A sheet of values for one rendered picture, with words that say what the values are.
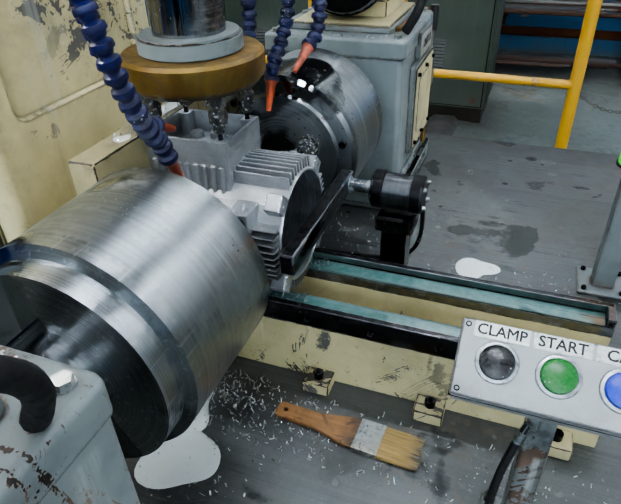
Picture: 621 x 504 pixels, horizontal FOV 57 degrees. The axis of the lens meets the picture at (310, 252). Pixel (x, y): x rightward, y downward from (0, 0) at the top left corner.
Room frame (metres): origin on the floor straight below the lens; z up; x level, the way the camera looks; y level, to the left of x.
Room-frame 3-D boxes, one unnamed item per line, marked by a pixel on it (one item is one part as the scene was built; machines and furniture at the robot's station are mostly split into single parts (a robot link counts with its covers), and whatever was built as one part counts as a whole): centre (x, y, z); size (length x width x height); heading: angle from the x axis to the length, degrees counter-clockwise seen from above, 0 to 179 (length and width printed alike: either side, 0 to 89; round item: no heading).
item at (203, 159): (0.73, 0.14, 1.11); 0.12 x 0.11 x 0.07; 68
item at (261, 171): (0.72, 0.10, 1.02); 0.20 x 0.19 x 0.19; 68
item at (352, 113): (0.98, -0.01, 1.04); 0.41 x 0.25 x 0.25; 158
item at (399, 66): (1.27, -0.12, 0.99); 0.35 x 0.31 x 0.37; 158
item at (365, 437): (0.49, -0.04, 0.80); 0.21 x 0.05 x 0.01; 65
